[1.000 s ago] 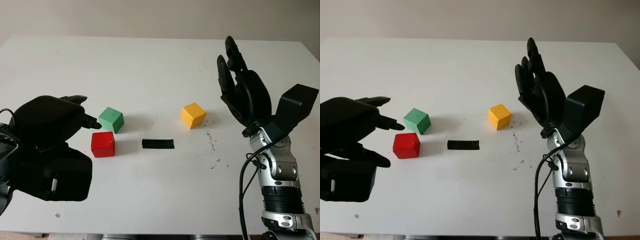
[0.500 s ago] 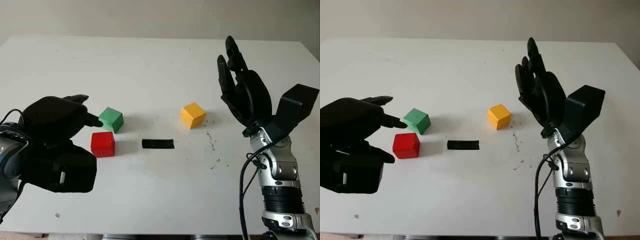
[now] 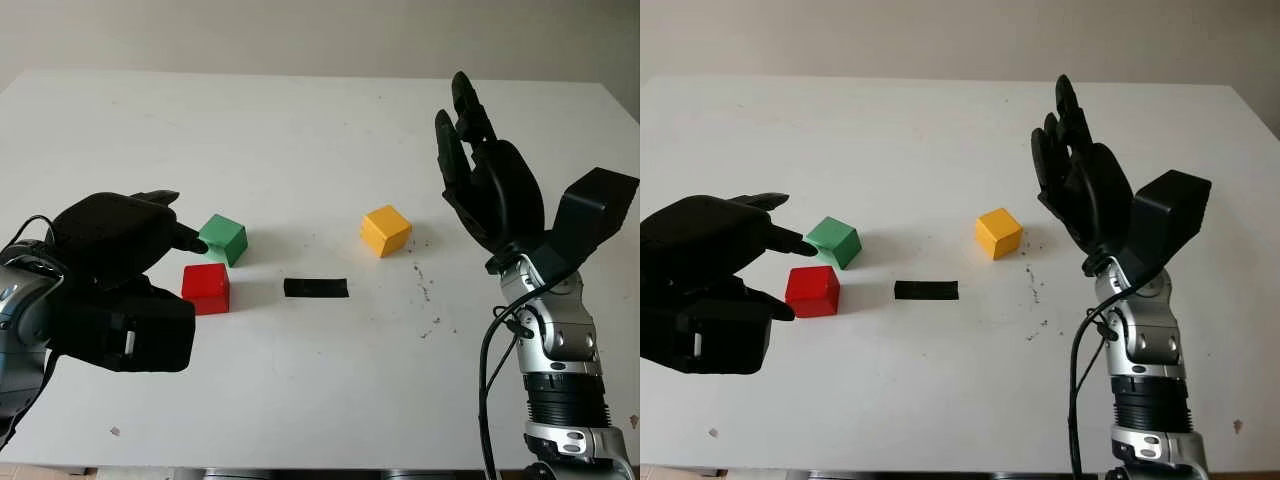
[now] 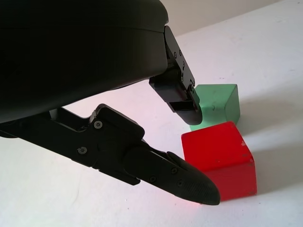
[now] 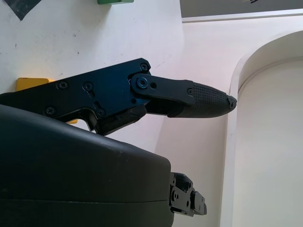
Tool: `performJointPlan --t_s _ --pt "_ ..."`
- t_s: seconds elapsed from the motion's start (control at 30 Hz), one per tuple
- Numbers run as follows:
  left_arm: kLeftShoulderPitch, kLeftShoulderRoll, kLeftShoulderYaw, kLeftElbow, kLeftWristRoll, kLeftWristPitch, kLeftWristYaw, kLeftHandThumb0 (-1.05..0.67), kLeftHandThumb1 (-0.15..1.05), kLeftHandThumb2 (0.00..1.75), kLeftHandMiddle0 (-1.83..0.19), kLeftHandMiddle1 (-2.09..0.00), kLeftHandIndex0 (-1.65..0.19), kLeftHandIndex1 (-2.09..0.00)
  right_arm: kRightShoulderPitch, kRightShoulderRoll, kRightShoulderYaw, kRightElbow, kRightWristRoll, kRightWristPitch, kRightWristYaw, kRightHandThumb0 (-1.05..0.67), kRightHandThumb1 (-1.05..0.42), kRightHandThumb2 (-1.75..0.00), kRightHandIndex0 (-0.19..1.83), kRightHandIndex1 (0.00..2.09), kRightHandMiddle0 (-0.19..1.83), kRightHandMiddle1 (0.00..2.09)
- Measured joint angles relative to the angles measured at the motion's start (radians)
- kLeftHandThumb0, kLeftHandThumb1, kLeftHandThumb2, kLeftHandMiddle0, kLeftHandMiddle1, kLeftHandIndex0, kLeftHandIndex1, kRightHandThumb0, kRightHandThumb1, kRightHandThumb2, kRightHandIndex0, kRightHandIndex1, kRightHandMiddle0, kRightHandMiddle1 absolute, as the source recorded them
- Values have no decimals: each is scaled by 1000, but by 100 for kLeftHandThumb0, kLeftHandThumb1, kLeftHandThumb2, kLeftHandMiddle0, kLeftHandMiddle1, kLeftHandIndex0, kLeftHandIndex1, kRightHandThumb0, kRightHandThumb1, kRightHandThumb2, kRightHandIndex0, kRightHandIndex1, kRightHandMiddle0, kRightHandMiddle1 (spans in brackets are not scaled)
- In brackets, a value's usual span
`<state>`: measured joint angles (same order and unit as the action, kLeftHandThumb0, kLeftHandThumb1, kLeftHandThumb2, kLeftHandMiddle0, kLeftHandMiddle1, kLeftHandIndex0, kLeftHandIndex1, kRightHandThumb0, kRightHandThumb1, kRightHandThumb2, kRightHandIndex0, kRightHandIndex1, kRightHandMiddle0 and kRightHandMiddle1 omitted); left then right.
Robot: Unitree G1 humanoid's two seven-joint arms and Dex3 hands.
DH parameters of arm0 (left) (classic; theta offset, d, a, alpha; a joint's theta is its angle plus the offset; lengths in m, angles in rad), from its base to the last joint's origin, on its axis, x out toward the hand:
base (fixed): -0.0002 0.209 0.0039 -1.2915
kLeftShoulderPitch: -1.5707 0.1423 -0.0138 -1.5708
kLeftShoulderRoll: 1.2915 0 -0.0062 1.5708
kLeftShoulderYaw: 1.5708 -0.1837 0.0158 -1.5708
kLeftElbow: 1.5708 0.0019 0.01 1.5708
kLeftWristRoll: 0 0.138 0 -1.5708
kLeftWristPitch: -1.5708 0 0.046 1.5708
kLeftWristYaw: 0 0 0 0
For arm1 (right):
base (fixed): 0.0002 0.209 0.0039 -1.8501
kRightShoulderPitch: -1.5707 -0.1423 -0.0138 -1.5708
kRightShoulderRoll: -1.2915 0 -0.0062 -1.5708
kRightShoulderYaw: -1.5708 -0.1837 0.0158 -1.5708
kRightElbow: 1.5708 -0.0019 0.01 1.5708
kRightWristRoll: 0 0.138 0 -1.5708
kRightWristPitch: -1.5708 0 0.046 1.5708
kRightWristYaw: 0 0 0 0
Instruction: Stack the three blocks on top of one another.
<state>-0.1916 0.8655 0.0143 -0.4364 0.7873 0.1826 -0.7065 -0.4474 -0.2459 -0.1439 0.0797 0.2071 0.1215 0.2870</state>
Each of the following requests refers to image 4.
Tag green cube block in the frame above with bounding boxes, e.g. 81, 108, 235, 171
189, 84, 241, 131

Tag red cube block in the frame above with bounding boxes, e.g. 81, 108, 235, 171
181, 121, 258, 202

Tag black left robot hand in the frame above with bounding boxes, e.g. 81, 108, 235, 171
0, 0, 221, 206

